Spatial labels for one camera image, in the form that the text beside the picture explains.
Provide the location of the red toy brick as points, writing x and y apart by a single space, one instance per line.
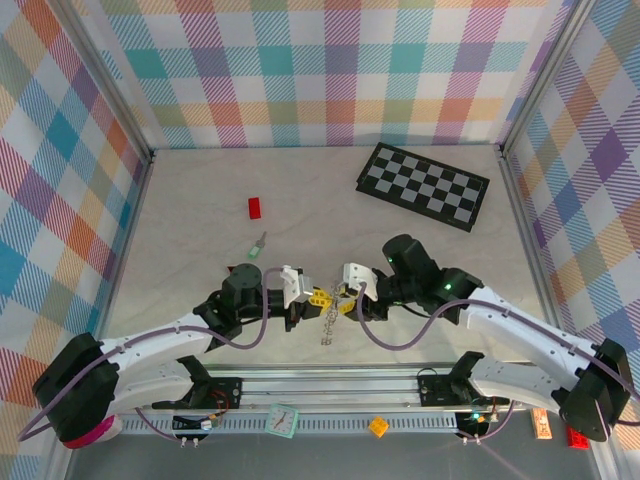
575 441

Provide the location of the small flat red object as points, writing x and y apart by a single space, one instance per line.
231 268

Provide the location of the orange tag piece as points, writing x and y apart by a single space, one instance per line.
541 425

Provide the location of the key with green tag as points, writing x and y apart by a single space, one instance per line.
254 251

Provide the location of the aluminium frame post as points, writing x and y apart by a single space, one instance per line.
545 75
111 82

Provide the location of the black electronics board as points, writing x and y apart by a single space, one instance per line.
470 429
187 424

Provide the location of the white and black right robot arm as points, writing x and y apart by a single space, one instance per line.
525 330

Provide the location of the black grey folding chessboard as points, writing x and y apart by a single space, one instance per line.
425 187

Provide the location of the small red block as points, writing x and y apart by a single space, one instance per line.
255 208

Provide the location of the aluminium table side rail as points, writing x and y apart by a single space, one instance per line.
534 250
125 250

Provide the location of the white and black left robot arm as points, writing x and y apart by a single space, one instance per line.
150 345

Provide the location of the teal toy clock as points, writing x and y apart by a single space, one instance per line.
281 421

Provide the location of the yellow toy brick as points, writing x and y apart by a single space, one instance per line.
378 426

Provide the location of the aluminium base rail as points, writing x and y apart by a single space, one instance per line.
325 387

